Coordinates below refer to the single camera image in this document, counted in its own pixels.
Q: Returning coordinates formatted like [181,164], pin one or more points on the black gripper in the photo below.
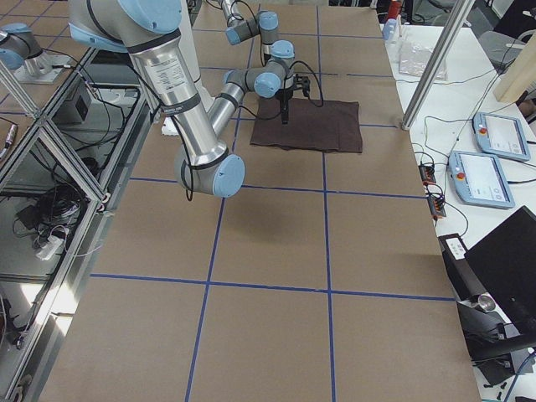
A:
[285,98]

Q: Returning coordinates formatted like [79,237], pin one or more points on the dark brown t-shirt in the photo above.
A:
[334,127]

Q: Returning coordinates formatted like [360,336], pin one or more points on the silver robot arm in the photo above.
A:
[264,24]
[157,37]

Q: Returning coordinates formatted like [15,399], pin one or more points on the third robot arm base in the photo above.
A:
[30,63]

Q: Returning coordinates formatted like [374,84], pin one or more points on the red cylinder bottle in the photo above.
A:
[394,9]

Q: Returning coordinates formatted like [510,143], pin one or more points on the orange black circuit board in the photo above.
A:
[427,174]

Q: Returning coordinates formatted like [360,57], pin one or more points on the near blue teach pendant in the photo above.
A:
[479,180]

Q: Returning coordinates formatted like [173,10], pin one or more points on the blue teach pendant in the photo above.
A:
[479,180]
[501,135]

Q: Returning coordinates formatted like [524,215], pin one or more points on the far blue teach pendant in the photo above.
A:
[501,135]

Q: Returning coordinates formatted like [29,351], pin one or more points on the black box with label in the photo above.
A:
[464,281]

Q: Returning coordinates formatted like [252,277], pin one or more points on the white power strip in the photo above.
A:
[52,245]

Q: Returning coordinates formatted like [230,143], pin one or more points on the black monitor on stand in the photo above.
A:
[504,263]

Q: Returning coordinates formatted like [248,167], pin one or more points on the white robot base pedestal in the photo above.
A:
[176,77]

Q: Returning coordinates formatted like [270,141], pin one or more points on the aluminium frame post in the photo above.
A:
[445,41]

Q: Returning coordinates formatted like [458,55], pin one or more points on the aluminium frame cage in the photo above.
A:
[63,175]

